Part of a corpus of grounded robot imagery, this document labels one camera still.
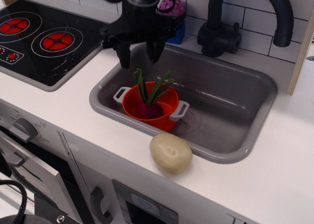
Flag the black braided cable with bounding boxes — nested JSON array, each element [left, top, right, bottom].
[[0, 179, 27, 217]]

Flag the light wooden side panel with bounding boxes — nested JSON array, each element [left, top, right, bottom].
[[287, 0, 314, 96]]

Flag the red toy beet green leaves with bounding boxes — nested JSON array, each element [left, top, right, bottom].
[[133, 68, 175, 120]]

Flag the grey dishwasher door handle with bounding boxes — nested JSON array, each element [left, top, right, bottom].
[[90, 187, 113, 224]]

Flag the black toy faucet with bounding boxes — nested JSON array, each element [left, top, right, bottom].
[[197, 0, 294, 57]]

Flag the grey oven door handle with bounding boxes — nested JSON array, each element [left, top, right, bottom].
[[0, 149, 29, 168]]

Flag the beige toy potato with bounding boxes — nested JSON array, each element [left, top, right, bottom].
[[149, 133, 193, 175]]

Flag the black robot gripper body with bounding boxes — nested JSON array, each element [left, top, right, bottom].
[[101, 0, 179, 50]]

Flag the grey oven knob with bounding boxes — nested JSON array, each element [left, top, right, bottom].
[[9, 118, 38, 143]]

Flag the orange toy pot grey handles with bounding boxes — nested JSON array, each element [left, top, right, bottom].
[[113, 86, 189, 131]]

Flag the blue toy block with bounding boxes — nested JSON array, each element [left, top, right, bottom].
[[167, 21, 185, 44]]

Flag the black toy stovetop red burners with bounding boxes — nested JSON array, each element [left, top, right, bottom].
[[0, 0, 104, 92]]

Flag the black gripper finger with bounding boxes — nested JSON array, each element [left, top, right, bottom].
[[113, 38, 131, 69], [146, 36, 167, 64]]

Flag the purple toy cupcake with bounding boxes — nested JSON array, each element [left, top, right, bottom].
[[157, 0, 186, 23]]

